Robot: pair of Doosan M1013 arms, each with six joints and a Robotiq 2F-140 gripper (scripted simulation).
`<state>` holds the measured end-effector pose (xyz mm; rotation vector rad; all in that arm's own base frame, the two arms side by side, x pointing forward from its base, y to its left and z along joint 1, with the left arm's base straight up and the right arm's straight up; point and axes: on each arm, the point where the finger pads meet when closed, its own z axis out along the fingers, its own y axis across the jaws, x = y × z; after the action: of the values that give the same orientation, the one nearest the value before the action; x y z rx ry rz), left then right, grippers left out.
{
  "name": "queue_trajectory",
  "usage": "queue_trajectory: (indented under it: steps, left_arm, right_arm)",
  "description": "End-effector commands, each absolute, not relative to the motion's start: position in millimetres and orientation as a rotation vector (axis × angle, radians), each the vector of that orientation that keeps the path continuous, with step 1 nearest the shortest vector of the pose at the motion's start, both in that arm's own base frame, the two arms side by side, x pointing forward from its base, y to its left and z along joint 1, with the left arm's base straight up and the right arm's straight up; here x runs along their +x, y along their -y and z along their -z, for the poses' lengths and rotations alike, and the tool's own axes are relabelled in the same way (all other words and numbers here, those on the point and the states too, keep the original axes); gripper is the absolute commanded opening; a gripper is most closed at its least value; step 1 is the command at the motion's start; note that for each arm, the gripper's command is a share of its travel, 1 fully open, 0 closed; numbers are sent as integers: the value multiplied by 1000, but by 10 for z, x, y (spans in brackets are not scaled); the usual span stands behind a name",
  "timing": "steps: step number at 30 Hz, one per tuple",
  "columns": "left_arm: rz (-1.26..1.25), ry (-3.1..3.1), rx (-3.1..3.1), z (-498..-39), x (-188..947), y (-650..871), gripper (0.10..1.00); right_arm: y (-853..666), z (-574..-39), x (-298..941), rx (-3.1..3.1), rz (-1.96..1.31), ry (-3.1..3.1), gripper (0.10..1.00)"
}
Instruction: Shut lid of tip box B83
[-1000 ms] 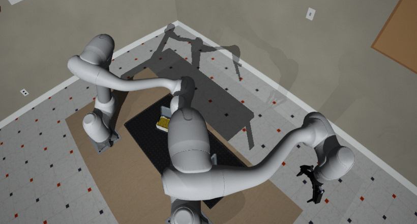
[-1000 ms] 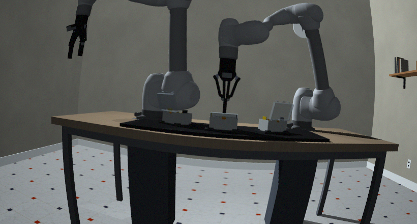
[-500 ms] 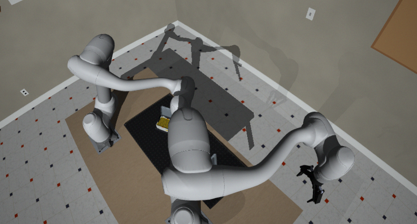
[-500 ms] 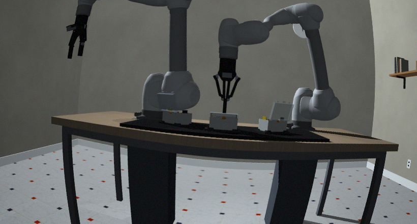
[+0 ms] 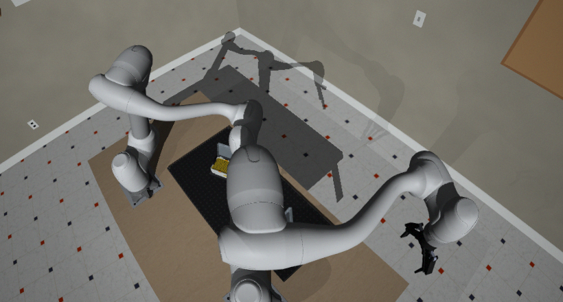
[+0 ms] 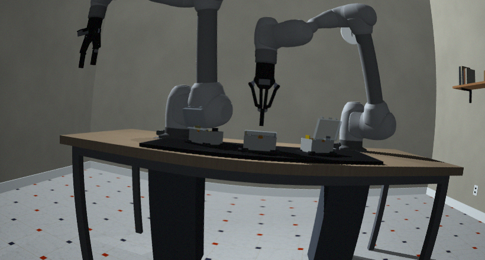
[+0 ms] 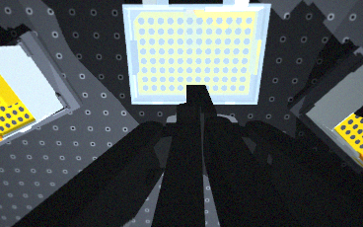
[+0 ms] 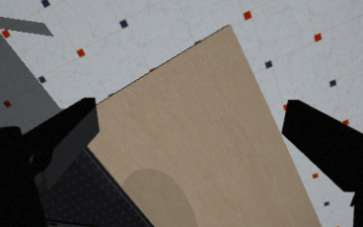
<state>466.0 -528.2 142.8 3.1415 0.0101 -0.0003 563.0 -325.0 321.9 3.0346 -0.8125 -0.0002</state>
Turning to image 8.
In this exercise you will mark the black flat base plate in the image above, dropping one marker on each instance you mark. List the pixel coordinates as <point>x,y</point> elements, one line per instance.
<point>86,193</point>

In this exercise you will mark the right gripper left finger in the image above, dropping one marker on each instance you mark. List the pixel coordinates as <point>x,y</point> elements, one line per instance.
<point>36,160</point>

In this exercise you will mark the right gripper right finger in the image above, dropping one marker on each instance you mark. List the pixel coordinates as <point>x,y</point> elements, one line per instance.
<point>334,147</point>

